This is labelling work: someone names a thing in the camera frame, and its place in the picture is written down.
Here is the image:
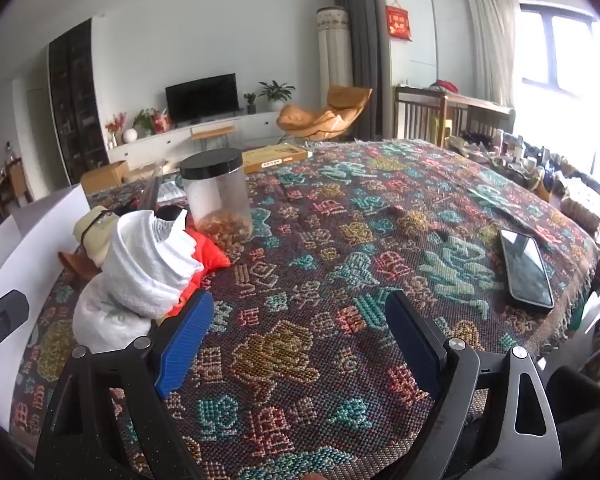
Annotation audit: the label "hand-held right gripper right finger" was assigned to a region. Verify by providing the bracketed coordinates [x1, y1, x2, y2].
[384, 290, 563, 480]

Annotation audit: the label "wooden crib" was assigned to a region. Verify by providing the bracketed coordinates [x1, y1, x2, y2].
[394, 84, 516, 146]

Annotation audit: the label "red flowers in vase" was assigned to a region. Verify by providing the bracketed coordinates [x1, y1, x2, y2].
[105, 112, 127, 147]

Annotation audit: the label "black smartphone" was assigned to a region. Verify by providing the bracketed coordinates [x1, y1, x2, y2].
[500, 228, 556, 311]

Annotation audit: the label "grey curtain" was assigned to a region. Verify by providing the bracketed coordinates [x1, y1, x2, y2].
[332, 0, 383, 141]

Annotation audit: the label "yellow flat box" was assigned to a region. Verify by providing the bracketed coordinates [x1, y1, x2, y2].
[241, 142, 313, 175]

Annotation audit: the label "wooden chair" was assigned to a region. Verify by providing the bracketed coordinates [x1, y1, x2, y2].
[0, 157, 33, 211]

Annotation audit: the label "black television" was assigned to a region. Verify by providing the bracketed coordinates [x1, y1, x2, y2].
[165, 73, 241, 123]

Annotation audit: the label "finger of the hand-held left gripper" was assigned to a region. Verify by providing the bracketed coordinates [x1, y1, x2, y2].
[0, 290, 31, 348]

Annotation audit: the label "plant with red wrapping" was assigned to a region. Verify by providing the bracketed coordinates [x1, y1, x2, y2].
[132, 107, 173, 136]

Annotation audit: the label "red mesh bag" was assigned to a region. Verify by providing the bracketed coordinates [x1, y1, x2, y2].
[167, 225, 231, 316]

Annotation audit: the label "window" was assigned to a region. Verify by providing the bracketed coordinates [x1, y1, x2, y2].
[519, 4, 600, 96]

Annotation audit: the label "silver foil packet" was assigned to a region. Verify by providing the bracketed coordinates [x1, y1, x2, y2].
[157, 180, 187, 203]

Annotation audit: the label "patterned woven blanket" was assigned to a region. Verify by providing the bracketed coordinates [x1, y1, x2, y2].
[10, 140, 600, 480]

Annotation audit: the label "white standing air conditioner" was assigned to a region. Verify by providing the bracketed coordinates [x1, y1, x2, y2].
[316, 6, 355, 111]

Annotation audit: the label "beige straw hat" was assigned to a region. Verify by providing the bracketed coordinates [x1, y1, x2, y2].
[72, 205, 123, 268]

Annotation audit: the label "red wall calendar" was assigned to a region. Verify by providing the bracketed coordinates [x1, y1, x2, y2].
[385, 5, 413, 38]

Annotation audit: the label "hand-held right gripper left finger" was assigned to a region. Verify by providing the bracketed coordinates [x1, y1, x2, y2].
[35, 289, 216, 480]

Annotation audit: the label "clear plastic jar black lid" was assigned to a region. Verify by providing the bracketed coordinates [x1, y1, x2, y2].
[180, 149, 254, 250]

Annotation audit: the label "large green potted plant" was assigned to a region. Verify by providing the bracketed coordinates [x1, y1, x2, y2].
[258, 80, 297, 112]

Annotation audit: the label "white towel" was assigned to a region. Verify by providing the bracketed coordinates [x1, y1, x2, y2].
[74, 210, 205, 353]

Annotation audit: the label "cardboard box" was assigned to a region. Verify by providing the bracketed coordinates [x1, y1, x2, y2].
[80, 160, 131, 195]

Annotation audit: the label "white board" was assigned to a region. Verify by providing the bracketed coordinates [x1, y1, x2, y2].
[0, 184, 92, 431]

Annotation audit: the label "small wooden stool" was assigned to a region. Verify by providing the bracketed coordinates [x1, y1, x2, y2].
[190, 122, 237, 151]

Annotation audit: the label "beige curtain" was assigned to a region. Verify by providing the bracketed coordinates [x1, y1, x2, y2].
[466, 0, 521, 108]

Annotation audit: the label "orange lounge chair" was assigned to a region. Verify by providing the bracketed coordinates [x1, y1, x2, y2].
[276, 85, 373, 143]

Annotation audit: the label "white tv cabinet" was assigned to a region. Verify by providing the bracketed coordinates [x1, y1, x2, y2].
[105, 111, 288, 168]

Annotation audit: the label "dark display cabinet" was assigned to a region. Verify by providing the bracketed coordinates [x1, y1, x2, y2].
[47, 17, 111, 186]

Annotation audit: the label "row of cluttered bottles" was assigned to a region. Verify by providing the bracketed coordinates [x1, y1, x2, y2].
[445, 127, 600, 241]

